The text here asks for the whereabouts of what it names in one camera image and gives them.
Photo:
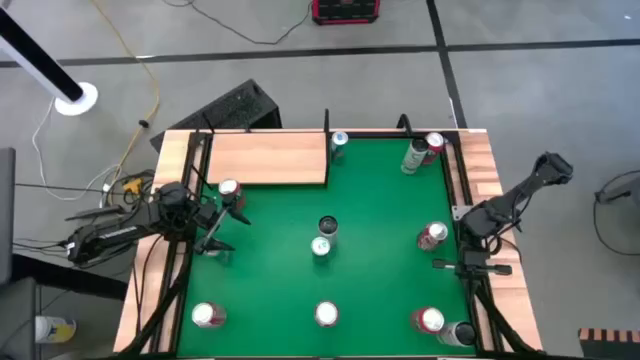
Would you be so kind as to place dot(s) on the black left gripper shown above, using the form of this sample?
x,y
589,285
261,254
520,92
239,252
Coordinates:
x,y
207,217

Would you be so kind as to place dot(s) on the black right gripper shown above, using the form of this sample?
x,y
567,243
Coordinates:
x,y
474,260

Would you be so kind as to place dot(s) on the red Fanta soda can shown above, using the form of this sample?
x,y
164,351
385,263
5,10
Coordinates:
x,y
431,320
229,187
435,142

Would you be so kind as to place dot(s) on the red Coca-Cola can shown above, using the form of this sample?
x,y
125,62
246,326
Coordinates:
x,y
326,314
434,234
204,314

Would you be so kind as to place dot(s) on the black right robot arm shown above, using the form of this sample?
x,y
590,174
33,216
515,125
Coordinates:
x,y
520,192

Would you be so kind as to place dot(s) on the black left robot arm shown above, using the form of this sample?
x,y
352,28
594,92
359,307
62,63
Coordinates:
x,y
110,235

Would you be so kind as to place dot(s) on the green table mat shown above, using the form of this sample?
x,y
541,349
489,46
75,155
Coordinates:
x,y
280,290

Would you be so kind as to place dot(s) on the wooden tray board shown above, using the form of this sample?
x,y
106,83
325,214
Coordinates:
x,y
265,157

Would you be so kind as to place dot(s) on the yellow power plug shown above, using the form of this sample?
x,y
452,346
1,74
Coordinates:
x,y
132,186

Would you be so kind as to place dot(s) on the black perforated box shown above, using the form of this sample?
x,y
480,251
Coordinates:
x,y
235,107

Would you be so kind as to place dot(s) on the black power strip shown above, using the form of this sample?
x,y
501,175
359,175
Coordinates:
x,y
95,213

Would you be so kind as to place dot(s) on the black desk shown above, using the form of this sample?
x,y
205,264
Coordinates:
x,y
75,280

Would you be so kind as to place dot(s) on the grey metal stand leg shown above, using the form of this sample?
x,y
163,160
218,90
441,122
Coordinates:
x,y
625,192

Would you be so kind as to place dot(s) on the black white pole stand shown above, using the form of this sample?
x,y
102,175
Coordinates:
x,y
76,105

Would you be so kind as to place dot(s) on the white yellow canister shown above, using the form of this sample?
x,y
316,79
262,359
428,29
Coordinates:
x,y
55,330

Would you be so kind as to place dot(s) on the grey cabinet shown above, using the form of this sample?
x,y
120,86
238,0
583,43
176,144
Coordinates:
x,y
6,215

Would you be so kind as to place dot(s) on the red black crate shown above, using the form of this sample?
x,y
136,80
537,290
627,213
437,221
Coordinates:
x,y
345,10

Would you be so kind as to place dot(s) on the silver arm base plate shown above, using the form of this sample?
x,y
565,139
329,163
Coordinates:
x,y
459,214

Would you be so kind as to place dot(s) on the black aluminium table frame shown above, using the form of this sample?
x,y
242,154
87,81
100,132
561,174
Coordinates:
x,y
370,135

